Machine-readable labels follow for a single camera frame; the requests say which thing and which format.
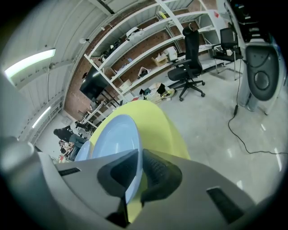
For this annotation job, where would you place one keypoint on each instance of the round table with green cloth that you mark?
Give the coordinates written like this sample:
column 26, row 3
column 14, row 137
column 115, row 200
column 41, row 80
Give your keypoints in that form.
column 155, row 128

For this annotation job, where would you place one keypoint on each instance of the blue big plate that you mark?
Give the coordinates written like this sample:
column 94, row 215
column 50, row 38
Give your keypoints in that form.
column 84, row 152
column 117, row 134

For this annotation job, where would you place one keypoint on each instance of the black mesh visitor chair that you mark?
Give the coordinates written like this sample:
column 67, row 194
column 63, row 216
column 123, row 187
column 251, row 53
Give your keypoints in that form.
column 228, row 37

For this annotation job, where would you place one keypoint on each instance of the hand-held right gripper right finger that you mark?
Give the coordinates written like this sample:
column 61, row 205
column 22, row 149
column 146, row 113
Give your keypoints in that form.
column 198, row 179

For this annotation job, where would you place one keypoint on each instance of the white shelving unit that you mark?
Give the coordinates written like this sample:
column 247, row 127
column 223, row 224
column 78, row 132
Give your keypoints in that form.
column 122, row 28

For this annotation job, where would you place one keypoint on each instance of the white mug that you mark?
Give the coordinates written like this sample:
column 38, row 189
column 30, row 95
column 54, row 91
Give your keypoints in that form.
column 229, row 52

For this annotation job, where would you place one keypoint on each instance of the black tote bag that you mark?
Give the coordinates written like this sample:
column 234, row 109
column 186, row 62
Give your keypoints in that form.
column 160, row 88

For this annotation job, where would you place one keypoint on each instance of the white security camera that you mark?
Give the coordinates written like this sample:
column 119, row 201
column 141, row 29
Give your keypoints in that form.
column 82, row 41

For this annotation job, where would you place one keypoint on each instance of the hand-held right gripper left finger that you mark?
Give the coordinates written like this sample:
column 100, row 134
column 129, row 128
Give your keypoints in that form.
column 85, row 179

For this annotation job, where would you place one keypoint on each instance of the black monitor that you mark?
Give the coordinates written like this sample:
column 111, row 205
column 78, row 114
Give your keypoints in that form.
column 93, row 85

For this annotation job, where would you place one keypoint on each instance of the cardboard box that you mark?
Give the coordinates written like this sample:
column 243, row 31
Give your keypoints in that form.
column 160, row 60

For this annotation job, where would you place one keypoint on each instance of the ceiling light tube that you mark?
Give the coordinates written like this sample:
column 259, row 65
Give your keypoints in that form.
column 29, row 63
column 41, row 116

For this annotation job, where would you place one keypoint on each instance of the black office chair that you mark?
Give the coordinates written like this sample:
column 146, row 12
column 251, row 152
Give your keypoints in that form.
column 192, row 56

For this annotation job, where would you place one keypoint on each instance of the grey and black machine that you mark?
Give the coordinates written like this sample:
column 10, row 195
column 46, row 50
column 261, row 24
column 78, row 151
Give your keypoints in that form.
column 261, row 67

